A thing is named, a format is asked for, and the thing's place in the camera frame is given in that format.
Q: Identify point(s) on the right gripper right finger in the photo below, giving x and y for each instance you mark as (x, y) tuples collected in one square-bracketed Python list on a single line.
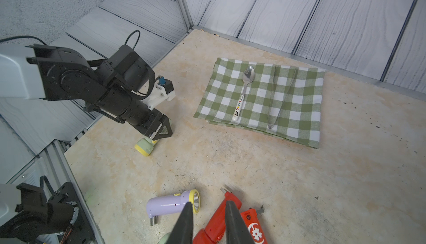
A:
[(236, 230)]

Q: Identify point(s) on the metal base rail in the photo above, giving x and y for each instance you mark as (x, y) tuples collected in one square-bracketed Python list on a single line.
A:
[(21, 165)]

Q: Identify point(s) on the green flashlight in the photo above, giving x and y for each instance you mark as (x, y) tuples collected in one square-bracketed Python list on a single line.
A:
[(145, 146), (164, 239)]

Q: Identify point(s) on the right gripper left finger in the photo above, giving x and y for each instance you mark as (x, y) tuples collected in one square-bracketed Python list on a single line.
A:
[(182, 232)]

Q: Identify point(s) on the clear plastic tongs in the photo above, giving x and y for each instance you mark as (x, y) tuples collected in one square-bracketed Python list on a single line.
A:
[(292, 73)]

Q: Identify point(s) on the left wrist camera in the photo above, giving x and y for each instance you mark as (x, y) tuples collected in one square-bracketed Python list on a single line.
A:
[(162, 91)]

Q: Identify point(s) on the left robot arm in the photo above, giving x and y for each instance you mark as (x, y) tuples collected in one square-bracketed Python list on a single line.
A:
[(123, 88)]

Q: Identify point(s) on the purple flashlight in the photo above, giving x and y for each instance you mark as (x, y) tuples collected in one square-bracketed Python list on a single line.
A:
[(172, 204)]

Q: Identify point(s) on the green checkered cloth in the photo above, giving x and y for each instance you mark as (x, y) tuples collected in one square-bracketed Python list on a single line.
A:
[(300, 118)]

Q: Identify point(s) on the green flashlight top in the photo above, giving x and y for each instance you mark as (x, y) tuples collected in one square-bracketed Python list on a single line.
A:
[(145, 146)]

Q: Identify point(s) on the metal spoon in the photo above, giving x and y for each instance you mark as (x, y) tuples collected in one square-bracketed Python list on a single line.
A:
[(248, 78)]

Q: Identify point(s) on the red flashlight with logo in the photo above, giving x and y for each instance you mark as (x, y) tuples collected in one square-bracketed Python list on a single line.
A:
[(250, 218)]

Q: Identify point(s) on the green flashlight lower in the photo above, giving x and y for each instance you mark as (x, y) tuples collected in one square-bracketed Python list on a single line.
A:
[(164, 239)]

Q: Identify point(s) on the red flashlight upright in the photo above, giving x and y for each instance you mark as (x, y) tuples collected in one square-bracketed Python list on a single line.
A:
[(215, 228)]

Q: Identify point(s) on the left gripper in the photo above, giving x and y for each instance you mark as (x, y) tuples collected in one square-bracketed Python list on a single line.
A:
[(155, 126)]

